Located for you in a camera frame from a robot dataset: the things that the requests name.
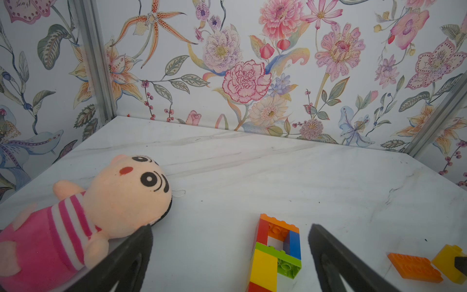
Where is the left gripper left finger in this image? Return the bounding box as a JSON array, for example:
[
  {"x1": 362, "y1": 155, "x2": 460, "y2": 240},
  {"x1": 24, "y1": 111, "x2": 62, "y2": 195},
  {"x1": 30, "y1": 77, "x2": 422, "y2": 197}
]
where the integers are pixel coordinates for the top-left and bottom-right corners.
[{"x1": 67, "y1": 225, "x2": 153, "y2": 292}]

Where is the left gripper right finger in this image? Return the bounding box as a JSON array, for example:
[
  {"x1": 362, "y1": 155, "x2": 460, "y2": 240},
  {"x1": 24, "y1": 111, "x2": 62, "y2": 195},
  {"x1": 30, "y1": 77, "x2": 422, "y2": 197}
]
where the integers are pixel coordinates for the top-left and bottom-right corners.
[{"x1": 308, "y1": 224, "x2": 398, "y2": 292}]

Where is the yellow brick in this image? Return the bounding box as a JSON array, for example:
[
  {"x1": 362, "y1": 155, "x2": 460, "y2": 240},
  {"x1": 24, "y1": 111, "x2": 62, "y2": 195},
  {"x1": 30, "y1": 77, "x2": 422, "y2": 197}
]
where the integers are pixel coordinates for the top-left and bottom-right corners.
[
  {"x1": 248, "y1": 249, "x2": 277, "y2": 292},
  {"x1": 431, "y1": 245, "x2": 467, "y2": 285}
]

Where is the blue small brick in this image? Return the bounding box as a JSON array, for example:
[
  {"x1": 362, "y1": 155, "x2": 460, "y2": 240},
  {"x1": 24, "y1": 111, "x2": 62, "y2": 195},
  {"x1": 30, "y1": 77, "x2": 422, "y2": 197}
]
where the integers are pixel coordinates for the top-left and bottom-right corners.
[{"x1": 283, "y1": 231, "x2": 301, "y2": 260}]

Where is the lime green long brick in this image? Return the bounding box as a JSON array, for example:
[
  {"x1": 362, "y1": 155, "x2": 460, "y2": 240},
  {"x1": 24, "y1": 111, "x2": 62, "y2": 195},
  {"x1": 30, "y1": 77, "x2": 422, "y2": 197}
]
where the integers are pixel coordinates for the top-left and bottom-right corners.
[{"x1": 255, "y1": 242, "x2": 302, "y2": 279}]

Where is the yellow brick front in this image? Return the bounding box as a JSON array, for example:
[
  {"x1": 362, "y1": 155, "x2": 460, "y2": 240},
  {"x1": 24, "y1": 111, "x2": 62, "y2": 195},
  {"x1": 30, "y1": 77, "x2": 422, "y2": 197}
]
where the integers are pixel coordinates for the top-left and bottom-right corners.
[{"x1": 248, "y1": 249, "x2": 277, "y2": 292}]

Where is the red long brick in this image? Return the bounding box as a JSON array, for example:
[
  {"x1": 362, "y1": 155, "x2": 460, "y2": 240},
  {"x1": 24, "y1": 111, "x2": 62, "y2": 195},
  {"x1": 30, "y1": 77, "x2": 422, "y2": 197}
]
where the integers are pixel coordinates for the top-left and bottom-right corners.
[{"x1": 255, "y1": 219, "x2": 269, "y2": 246}]

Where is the orange tall long brick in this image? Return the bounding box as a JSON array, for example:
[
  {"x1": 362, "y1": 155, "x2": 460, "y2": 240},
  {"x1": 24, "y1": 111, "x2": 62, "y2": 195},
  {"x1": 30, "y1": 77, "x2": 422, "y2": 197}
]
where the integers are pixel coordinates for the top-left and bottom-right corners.
[{"x1": 260, "y1": 214, "x2": 300, "y2": 242}]

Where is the red square brick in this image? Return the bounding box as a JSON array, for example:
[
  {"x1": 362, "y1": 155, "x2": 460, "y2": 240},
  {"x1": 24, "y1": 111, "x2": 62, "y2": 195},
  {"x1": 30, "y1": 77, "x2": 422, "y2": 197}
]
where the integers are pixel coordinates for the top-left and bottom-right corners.
[{"x1": 247, "y1": 282, "x2": 272, "y2": 292}]

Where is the plush doll pink dress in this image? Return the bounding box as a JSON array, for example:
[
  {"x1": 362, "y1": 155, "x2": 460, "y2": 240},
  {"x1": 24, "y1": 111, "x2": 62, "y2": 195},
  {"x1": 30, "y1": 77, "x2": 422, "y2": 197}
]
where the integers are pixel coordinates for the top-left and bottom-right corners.
[{"x1": 1, "y1": 155, "x2": 172, "y2": 292}]

